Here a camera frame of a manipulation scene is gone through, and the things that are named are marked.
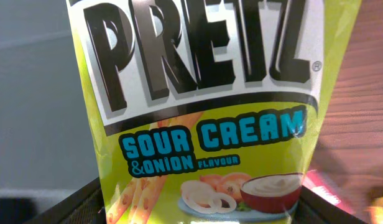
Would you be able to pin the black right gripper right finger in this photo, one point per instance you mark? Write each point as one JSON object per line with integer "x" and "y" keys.
{"x": 312, "y": 209}

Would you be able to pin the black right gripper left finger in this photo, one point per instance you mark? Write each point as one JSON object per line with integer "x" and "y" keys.
{"x": 84, "y": 206}

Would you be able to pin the green Pretz snack box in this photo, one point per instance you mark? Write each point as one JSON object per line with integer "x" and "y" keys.
{"x": 207, "y": 111}

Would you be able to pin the red Hello Panda box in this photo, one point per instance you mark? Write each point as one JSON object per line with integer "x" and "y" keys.
{"x": 316, "y": 183}

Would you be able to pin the yellow orange candy packet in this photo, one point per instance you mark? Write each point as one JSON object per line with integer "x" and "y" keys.
{"x": 376, "y": 211}

